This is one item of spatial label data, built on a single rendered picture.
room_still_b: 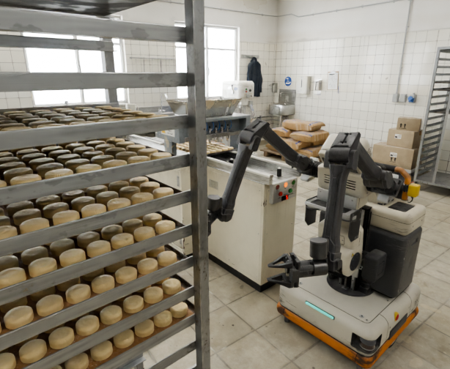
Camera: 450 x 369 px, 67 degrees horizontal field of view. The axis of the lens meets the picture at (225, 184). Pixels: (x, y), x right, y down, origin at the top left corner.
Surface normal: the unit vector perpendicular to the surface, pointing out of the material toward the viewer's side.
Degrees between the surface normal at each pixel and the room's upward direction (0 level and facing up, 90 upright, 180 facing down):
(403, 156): 89
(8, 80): 90
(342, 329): 90
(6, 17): 90
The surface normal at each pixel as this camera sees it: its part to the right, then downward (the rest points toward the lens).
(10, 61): 0.61, 0.25
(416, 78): -0.80, 0.18
